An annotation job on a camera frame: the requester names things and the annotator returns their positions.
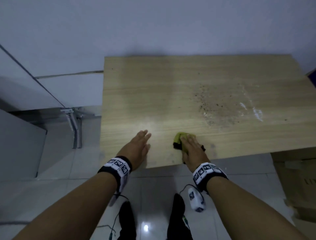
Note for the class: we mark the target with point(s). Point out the person's right hand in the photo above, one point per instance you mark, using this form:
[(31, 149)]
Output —
[(195, 154)]

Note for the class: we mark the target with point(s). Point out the person's left hand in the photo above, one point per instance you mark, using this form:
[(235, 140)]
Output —
[(134, 150)]

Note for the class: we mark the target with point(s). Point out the person's right thumb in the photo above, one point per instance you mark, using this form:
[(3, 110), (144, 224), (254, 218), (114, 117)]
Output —
[(185, 156)]

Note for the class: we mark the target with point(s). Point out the person's left thumb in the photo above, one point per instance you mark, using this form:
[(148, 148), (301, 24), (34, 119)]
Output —
[(147, 151)]

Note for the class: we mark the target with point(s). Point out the yellow-green cleaning cloth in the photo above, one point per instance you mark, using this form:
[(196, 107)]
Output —
[(178, 141)]

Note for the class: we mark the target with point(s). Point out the person's left forearm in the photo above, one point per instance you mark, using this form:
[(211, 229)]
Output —
[(74, 210)]

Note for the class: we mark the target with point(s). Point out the person's right forearm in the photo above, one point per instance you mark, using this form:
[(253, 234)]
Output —
[(246, 210)]

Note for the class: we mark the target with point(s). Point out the black marker wristband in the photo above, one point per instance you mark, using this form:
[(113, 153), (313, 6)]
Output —
[(116, 167), (207, 173)]

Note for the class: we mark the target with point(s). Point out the person's right leg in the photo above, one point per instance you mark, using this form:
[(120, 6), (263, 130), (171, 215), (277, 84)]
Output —
[(178, 217)]

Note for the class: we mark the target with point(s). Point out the person's leg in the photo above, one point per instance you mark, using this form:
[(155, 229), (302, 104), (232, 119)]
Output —
[(127, 220), (178, 217)]

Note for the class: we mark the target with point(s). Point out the person's left leg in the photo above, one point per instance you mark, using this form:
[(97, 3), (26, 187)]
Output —
[(127, 220)]

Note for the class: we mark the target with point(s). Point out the brown cardboard box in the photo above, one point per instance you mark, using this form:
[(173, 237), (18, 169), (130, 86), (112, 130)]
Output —
[(296, 183)]

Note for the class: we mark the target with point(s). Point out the grey cabinet panel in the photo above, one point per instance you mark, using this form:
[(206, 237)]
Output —
[(19, 145)]

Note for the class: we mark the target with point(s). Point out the dark blue object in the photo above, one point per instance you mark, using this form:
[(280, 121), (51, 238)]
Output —
[(312, 78)]

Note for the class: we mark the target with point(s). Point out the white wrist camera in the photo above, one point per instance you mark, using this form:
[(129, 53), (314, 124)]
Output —
[(121, 188), (196, 200)]

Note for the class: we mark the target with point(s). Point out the grey metal bracket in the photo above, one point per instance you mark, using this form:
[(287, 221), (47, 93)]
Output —
[(73, 126)]

